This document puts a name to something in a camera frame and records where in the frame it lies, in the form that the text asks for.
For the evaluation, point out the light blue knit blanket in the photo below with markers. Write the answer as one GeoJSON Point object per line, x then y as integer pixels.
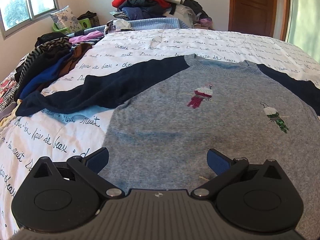
{"type": "Point", "coordinates": [147, 24]}

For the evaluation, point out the white script-print bedspread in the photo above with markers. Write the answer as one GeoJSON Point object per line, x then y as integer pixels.
{"type": "Point", "coordinates": [25, 139]}

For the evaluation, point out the grey navy knit sweater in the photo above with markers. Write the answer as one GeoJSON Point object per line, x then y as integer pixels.
{"type": "Point", "coordinates": [168, 113]}

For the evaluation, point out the dark clothes pile on bed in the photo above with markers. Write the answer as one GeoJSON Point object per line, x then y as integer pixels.
{"type": "Point", "coordinates": [52, 60]}

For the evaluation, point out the brown wooden door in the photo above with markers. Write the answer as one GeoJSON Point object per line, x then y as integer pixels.
{"type": "Point", "coordinates": [260, 17]}

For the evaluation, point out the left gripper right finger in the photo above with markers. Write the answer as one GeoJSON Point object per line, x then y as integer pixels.
{"type": "Point", "coordinates": [227, 171]}

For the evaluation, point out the green plastic stool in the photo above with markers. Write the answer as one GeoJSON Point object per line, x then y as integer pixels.
{"type": "Point", "coordinates": [85, 24]}

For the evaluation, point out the floral pillow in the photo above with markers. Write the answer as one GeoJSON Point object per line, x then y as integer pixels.
{"type": "Point", "coordinates": [65, 18]}

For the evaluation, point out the sliding glass window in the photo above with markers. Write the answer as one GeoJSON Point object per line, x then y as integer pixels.
{"type": "Point", "coordinates": [18, 14]}

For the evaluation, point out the red jacket clothes heap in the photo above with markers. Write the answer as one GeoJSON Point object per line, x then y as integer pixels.
{"type": "Point", "coordinates": [190, 12]}

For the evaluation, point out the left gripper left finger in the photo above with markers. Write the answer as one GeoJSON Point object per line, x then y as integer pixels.
{"type": "Point", "coordinates": [87, 169]}

